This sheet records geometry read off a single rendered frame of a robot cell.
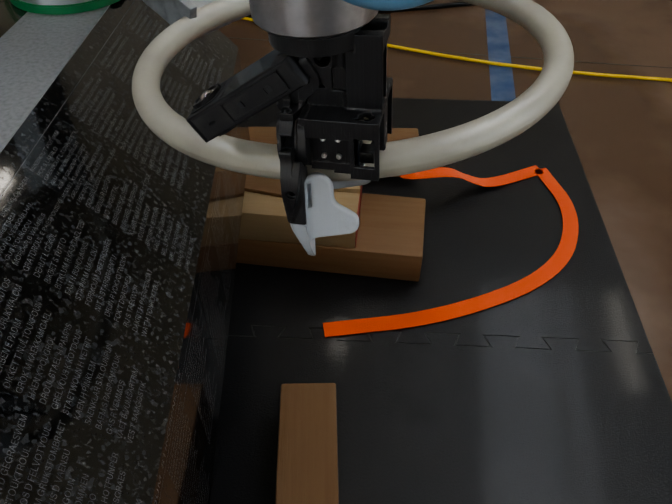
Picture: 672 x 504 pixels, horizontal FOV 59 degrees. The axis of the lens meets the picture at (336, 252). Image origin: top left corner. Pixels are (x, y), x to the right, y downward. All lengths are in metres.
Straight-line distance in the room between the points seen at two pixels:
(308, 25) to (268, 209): 1.19
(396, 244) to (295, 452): 0.65
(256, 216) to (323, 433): 0.60
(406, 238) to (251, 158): 1.14
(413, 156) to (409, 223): 1.17
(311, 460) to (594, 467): 0.62
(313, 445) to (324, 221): 0.80
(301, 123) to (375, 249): 1.16
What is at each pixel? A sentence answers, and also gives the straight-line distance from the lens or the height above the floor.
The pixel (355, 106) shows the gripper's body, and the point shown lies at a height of 1.02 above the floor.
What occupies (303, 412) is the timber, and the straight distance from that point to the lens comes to 1.29.
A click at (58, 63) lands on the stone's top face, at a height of 0.82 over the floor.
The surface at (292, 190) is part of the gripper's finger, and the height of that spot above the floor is 0.96.
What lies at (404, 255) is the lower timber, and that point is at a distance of 1.59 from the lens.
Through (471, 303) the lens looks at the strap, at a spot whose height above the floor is 0.02.
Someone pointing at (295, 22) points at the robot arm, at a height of 1.09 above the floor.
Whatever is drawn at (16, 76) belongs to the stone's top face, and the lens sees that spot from 1.00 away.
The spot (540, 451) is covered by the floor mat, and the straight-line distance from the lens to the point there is 1.45.
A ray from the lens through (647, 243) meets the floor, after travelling 2.00.
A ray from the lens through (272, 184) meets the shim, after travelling 1.63.
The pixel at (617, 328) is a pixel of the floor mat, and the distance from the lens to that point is 1.72.
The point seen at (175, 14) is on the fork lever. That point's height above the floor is 0.92.
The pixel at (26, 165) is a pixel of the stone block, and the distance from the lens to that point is 0.85.
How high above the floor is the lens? 1.26
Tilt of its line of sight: 46 degrees down
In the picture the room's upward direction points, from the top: straight up
